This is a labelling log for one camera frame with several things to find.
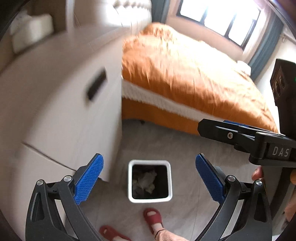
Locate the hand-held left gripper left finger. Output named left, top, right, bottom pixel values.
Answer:
left=26, top=153, right=104, bottom=241

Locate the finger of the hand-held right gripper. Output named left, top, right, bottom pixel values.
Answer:
left=198, top=119, right=262, bottom=152
left=223, top=120, right=281, bottom=135

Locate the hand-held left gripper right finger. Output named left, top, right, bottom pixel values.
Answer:
left=195, top=153, right=273, bottom=241

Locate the white square waste bin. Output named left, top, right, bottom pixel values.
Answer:
left=128, top=160, right=173, bottom=204

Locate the person's right hand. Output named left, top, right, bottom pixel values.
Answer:
left=251, top=166, right=264, bottom=181

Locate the white pillow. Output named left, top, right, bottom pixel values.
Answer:
left=236, top=60, right=252, bottom=73

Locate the red slipper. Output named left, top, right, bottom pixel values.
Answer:
left=143, top=208, right=164, bottom=233
left=99, top=225, right=131, bottom=241

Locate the blue curtain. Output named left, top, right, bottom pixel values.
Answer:
left=247, top=14, right=284, bottom=80

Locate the orange blanket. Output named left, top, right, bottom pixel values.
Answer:
left=121, top=22, right=279, bottom=136

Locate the person's pink socked leg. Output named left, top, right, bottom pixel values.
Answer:
left=153, top=228, right=189, bottom=241

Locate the white mattress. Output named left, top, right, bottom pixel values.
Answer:
left=121, top=80, right=208, bottom=122

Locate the white desk cabinet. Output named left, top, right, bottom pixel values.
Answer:
left=0, top=27, right=123, bottom=183

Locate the black framed window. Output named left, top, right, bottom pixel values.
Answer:
left=177, top=0, right=263, bottom=48

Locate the white padded headboard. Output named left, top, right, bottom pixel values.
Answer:
left=102, top=0, right=153, bottom=29

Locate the white tissue box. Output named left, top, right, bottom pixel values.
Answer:
left=10, top=13, right=54, bottom=54

